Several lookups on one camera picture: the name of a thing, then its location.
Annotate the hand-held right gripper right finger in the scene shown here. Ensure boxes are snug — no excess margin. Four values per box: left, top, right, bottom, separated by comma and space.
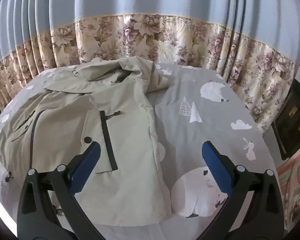
200, 141, 284, 240

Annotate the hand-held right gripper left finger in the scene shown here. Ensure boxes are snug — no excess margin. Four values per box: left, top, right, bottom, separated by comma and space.
17, 141, 101, 240

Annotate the beige hooded jacket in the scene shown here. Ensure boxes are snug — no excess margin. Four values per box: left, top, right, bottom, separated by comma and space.
0, 57, 174, 227

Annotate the grey animal print bed sheet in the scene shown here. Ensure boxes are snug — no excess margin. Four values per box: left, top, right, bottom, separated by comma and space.
0, 64, 283, 240

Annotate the pink printed cloth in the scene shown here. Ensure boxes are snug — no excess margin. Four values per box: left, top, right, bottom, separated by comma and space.
276, 147, 300, 230

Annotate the dark cabinet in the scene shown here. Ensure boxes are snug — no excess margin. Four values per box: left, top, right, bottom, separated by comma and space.
271, 65, 300, 160

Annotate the blue and floral curtain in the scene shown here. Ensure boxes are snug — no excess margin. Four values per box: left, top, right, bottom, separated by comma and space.
0, 0, 300, 132

